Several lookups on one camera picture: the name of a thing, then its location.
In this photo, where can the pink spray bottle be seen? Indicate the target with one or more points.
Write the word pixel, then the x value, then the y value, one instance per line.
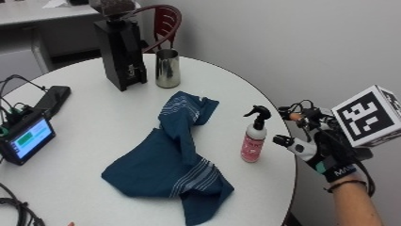
pixel 253 144

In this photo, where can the black wristband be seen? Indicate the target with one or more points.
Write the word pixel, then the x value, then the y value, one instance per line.
pixel 342 183

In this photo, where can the white marker cube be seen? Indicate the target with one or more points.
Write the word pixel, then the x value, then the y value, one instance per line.
pixel 368 117

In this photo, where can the blue striped cloth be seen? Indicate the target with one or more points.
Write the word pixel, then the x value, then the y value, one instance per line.
pixel 167 163

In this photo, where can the steel cup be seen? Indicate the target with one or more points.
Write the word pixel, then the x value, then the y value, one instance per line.
pixel 167 69

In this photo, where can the red metal chair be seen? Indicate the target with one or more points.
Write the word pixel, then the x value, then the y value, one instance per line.
pixel 167 19

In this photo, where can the black coffee grinder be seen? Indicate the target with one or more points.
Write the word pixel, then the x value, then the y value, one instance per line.
pixel 121 53

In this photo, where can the black rectangular box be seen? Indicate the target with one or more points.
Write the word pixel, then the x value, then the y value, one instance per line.
pixel 53 98

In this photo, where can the small touchscreen device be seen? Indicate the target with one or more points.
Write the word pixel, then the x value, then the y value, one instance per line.
pixel 27 139

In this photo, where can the white paper sheet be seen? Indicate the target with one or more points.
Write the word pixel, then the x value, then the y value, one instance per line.
pixel 55 3

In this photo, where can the grey background desk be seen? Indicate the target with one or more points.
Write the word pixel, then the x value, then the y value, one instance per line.
pixel 37 15

